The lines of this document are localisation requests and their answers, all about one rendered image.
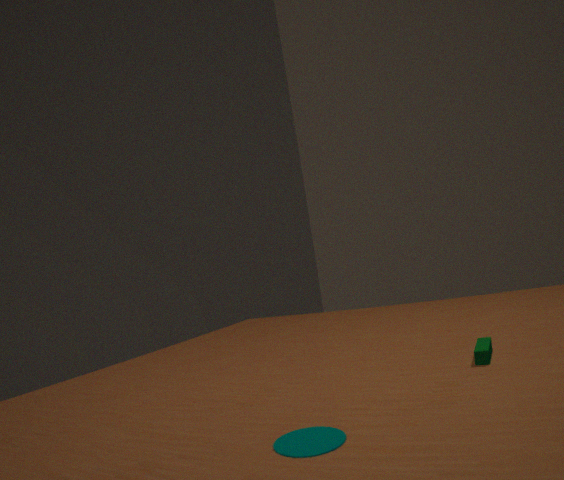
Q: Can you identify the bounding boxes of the teal translucent circle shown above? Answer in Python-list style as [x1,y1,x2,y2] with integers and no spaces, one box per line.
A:
[273,426,347,458]

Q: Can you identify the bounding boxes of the green rectangular post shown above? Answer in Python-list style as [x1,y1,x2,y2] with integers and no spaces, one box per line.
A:
[474,336,492,365]

